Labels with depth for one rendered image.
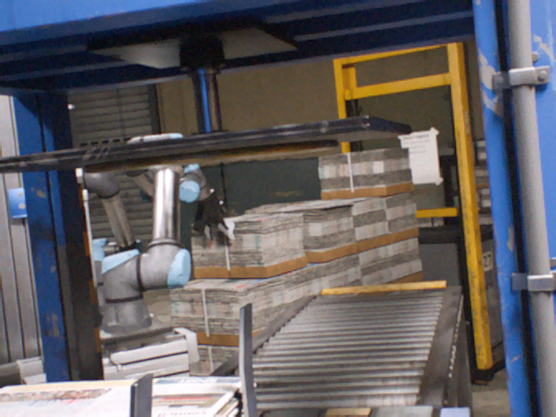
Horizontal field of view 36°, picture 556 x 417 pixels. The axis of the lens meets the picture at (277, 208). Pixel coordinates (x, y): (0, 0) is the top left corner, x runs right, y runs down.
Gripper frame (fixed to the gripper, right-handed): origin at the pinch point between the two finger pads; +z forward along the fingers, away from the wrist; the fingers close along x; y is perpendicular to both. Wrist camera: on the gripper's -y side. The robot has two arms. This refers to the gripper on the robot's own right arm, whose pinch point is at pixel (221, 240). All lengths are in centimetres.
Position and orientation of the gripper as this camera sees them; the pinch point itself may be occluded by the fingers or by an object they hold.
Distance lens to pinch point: 339.4
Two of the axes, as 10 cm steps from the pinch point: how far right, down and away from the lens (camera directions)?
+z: 3.8, 8.1, 4.4
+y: 4.6, -5.8, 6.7
